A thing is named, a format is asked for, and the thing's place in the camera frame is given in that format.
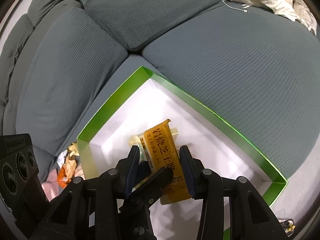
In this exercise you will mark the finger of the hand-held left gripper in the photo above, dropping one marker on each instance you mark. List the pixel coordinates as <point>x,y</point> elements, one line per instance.
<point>143,170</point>
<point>157,180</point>

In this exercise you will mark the orange snack packet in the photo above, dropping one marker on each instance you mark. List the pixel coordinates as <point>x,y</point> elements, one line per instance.
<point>65,177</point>

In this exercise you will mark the green box white inside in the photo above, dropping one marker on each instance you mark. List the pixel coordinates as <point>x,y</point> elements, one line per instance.
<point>160,100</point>

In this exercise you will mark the grey sofa back cushion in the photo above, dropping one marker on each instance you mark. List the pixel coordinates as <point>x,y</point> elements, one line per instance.
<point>150,10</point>
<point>75,67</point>

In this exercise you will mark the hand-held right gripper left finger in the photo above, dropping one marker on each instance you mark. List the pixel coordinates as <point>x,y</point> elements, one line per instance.
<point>132,172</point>

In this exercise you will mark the yellow snack packet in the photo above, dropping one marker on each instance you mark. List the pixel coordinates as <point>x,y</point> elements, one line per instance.
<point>162,142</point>

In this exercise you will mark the grey sofa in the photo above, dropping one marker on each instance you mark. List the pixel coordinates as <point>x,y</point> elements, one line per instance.
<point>225,67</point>

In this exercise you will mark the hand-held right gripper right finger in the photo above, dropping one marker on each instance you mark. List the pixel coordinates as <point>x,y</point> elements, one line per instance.
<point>186,172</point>

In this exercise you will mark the brown and cream snack packet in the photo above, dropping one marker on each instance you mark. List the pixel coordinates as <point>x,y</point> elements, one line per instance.
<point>72,150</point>

